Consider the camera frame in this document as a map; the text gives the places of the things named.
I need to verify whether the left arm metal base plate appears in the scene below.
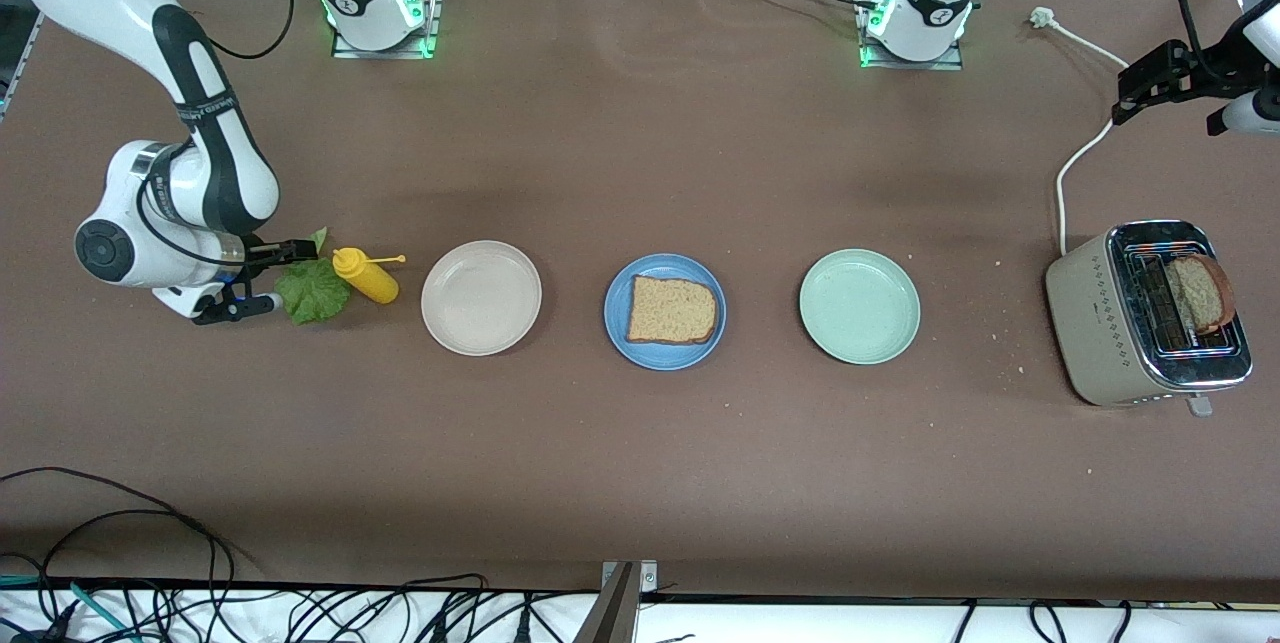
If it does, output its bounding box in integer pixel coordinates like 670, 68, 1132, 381
858, 0, 966, 71

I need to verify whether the green lettuce leaf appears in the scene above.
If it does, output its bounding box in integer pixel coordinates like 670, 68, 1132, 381
273, 227, 353, 327

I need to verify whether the beige chrome toaster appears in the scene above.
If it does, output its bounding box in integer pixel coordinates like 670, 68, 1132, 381
1044, 219, 1254, 418

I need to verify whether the yellow squeeze bottle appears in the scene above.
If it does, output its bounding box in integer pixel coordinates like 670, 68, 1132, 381
331, 247, 407, 305

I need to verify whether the teal cable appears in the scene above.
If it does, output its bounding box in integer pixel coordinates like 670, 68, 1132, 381
0, 575, 136, 643

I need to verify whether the metal table bracket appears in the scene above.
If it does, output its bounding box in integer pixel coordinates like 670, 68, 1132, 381
572, 560, 659, 643

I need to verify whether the white toaster power cable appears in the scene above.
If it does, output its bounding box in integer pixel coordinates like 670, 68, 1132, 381
1030, 7, 1137, 257

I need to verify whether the blue round plate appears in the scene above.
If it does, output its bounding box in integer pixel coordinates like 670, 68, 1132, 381
603, 253, 728, 371

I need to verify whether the white round plate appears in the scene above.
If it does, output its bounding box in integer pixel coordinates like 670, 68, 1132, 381
420, 240, 543, 357

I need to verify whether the pale green round plate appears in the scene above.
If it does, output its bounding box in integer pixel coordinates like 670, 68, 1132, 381
798, 248, 922, 365

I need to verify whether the brown bread slice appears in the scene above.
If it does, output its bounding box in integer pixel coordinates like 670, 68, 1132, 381
1165, 254, 1237, 336
627, 274, 719, 345

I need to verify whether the long looped black cable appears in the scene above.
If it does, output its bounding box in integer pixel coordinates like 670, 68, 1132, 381
0, 468, 236, 643

